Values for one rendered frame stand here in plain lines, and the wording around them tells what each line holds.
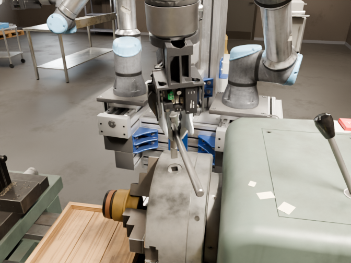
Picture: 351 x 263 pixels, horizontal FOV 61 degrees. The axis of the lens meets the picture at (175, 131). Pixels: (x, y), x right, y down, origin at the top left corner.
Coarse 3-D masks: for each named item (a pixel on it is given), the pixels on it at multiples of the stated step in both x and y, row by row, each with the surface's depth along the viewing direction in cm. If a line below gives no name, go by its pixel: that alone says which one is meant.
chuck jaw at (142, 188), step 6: (150, 162) 79; (156, 162) 78; (150, 168) 78; (144, 174) 78; (150, 174) 78; (144, 180) 78; (150, 180) 78; (132, 186) 78; (138, 186) 78; (144, 186) 78; (132, 192) 78; (138, 192) 78; (144, 192) 78
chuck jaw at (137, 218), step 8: (128, 208) 76; (128, 216) 73; (136, 216) 73; (144, 216) 73; (128, 224) 70; (136, 224) 70; (144, 224) 70; (128, 232) 71; (136, 232) 68; (144, 232) 68; (136, 240) 66; (136, 248) 67; (144, 248) 66; (152, 248) 64; (152, 256) 65
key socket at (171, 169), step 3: (171, 165) 69; (174, 165) 69; (177, 165) 69; (168, 168) 69; (171, 168) 69; (174, 168) 69; (177, 168) 69; (180, 168) 68; (168, 171) 68; (171, 171) 68; (174, 171) 68; (177, 171) 68; (180, 171) 68
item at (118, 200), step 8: (112, 192) 79; (120, 192) 78; (128, 192) 78; (104, 200) 77; (112, 200) 77; (120, 200) 76; (128, 200) 77; (136, 200) 77; (104, 208) 77; (112, 208) 76; (120, 208) 76; (136, 208) 76; (104, 216) 78; (112, 216) 77; (120, 216) 76
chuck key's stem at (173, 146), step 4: (172, 112) 59; (176, 112) 59; (172, 116) 58; (176, 116) 58; (172, 120) 59; (176, 120) 59; (172, 144) 63; (176, 144) 63; (172, 148) 64; (176, 148) 64; (172, 152) 64; (176, 152) 64; (172, 156) 65; (176, 156) 65
